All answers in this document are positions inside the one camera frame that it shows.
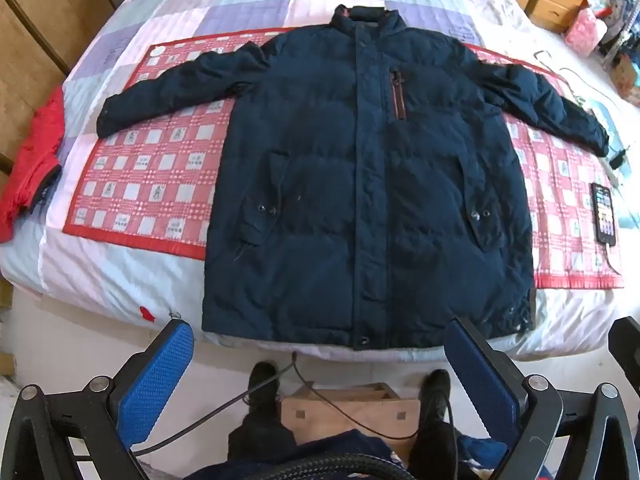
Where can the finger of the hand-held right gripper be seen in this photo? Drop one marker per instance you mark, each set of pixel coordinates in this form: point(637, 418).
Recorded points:
point(627, 355)

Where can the person's navy sweater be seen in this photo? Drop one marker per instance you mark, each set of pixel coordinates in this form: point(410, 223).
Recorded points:
point(345, 452)

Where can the wooden wardrobe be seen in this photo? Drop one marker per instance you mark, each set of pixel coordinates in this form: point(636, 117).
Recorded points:
point(35, 25)

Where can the person's right leg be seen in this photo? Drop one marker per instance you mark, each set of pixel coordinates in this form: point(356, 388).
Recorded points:
point(435, 425)

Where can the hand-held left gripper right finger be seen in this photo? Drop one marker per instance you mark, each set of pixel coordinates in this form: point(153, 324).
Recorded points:
point(480, 385)

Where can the red jacket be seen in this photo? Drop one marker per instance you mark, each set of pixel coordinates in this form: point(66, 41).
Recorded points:
point(35, 160)

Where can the red checkered mat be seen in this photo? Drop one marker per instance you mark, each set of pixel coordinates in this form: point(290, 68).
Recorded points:
point(150, 170)

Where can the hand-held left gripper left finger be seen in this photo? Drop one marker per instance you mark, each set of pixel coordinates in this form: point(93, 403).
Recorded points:
point(156, 385)

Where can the cardboard box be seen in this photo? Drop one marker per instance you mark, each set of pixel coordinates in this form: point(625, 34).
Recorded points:
point(350, 410)

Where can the navy padded jacket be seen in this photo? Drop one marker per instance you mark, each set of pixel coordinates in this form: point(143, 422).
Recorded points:
point(320, 185)

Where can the cluttered pile of bags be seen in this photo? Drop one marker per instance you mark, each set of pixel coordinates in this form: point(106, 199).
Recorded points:
point(620, 25)

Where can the person's leg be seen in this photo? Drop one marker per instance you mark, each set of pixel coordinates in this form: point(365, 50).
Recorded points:
point(435, 425)
point(260, 425)

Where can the pink bag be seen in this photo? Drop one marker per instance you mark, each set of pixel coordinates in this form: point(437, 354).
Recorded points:
point(582, 30)

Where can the black smartphone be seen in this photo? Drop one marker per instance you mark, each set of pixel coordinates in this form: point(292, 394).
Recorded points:
point(603, 212)

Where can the person's left leg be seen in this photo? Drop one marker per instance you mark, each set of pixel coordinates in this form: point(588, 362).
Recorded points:
point(260, 425)

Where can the small black device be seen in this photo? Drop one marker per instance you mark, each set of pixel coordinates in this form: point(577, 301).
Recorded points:
point(618, 159)

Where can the pastel patchwork quilt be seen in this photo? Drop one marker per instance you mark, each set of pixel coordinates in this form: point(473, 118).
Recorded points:
point(250, 0)

